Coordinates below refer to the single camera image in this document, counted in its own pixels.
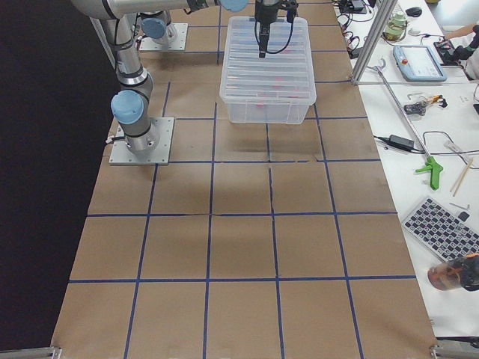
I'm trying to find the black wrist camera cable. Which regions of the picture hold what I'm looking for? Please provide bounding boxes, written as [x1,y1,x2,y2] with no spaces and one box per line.
[254,10,295,55]

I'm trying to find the wooden chopsticks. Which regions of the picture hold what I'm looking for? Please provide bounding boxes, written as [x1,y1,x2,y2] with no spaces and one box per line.
[450,158,474,197]

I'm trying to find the aluminium frame post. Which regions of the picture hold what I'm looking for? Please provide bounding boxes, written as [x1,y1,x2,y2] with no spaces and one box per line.
[351,0,397,85]

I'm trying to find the green handled reacher grabber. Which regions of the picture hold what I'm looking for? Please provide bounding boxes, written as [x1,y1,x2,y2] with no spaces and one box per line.
[367,58,443,190]

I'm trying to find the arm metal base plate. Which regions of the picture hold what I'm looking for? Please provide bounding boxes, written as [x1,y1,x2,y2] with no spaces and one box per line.
[109,117,174,165]
[139,21,189,52]

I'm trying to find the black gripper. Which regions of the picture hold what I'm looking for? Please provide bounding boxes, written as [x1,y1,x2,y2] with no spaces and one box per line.
[254,0,298,58]

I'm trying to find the green tape roll jar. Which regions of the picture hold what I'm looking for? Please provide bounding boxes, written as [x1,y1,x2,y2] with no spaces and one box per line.
[382,11,408,42]

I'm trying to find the checkered calibration board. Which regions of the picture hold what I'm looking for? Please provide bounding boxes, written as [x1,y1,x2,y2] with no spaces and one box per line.
[402,197,478,262]

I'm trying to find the black power adapter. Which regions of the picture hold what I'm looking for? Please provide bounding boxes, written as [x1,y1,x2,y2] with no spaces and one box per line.
[374,135,423,153]

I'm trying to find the black computer mouse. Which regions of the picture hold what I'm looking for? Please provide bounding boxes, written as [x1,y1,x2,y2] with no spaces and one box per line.
[405,7,423,18]

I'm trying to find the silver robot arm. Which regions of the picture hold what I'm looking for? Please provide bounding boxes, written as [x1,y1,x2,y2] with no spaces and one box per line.
[140,10,177,43]
[73,1,248,154]

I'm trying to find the blue teach pendant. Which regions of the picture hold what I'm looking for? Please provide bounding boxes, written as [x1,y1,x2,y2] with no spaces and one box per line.
[393,46,447,82]

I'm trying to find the silver hex key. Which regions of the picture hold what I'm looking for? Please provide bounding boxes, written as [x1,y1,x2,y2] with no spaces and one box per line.
[449,202,470,211]

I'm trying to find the small electronics board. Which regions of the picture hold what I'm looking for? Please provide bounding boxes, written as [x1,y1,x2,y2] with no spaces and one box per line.
[403,93,448,116]

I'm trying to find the clear plastic storage box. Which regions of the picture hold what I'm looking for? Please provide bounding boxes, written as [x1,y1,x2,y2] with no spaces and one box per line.
[219,16,317,125]

